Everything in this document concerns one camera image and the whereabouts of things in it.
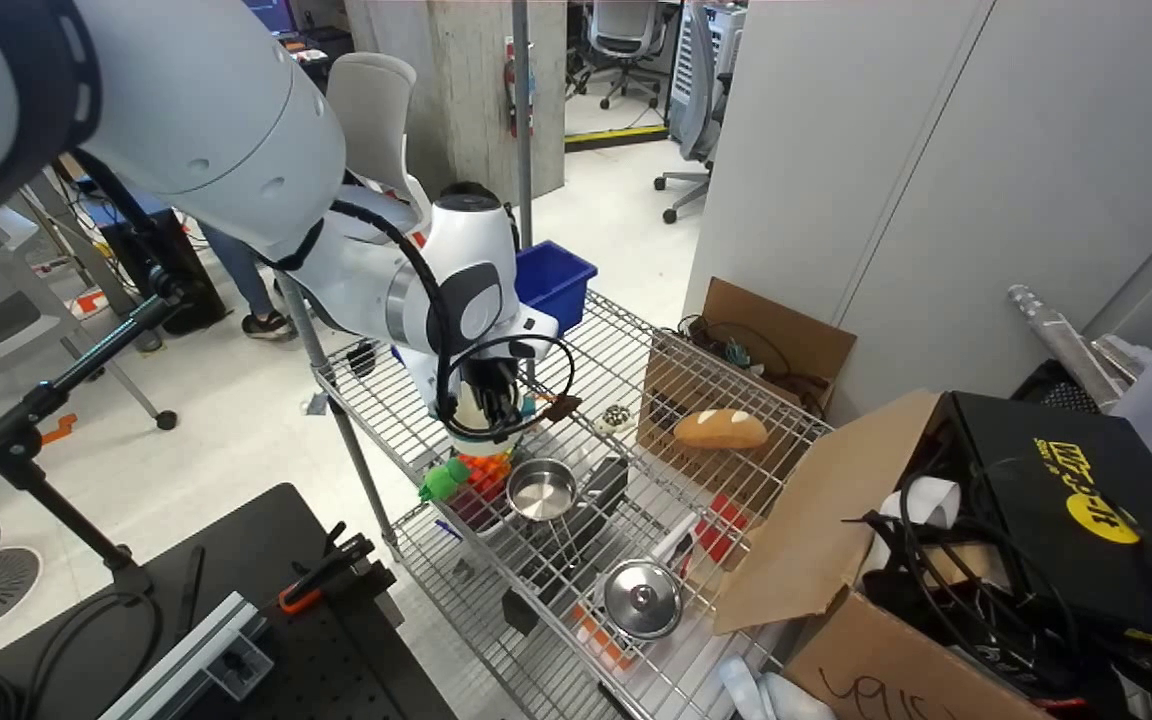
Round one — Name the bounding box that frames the grey metal rack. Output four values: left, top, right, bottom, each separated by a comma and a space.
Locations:
1009, 279, 1139, 406

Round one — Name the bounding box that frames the white office chair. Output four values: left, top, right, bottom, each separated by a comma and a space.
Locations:
571, 0, 671, 111

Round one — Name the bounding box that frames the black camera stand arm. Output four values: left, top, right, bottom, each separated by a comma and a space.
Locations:
0, 284, 192, 606

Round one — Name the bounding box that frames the orange toy pile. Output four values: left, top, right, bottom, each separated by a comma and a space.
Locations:
448, 446, 516, 534

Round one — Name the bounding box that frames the red flat item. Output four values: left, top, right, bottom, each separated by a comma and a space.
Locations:
691, 491, 752, 566

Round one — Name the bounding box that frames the pale blue crumpled cloth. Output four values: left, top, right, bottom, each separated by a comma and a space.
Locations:
713, 653, 831, 720

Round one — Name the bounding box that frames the small steel pot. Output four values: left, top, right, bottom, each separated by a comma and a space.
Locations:
502, 456, 584, 528

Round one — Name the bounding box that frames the green plastic toy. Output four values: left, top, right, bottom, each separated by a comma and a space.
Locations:
414, 452, 472, 509

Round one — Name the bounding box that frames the black table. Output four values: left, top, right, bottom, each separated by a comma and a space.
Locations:
0, 482, 458, 720

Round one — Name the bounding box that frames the black bag yellow logo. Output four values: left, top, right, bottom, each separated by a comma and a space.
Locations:
926, 388, 1152, 674

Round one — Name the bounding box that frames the cardboard box on floor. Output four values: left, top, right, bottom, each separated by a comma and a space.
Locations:
637, 277, 859, 513

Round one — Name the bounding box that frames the aluminium extrusion rail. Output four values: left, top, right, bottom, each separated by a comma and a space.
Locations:
93, 594, 279, 720

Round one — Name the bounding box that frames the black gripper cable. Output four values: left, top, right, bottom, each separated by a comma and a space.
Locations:
433, 334, 584, 446

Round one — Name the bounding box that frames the orange black clamp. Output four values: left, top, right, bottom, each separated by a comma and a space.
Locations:
273, 521, 400, 620

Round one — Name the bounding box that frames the bread loaf toy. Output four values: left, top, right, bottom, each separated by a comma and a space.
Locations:
671, 406, 777, 456

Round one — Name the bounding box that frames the steel pot lid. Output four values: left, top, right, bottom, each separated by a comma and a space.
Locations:
600, 556, 689, 640

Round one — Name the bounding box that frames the wire rack cart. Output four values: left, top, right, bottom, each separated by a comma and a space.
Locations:
284, 284, 847, 720

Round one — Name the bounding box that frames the blue plastic bin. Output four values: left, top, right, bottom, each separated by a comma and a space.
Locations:
510, 238, 600, 336

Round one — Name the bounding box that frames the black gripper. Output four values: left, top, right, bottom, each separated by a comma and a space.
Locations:
448, 341, 544, 440

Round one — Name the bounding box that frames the open cardboard box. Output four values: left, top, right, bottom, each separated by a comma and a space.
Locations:
706, 388, 1100, 720

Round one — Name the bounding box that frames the grey office chair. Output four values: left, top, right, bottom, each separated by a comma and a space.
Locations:
653, 0, 752, 230

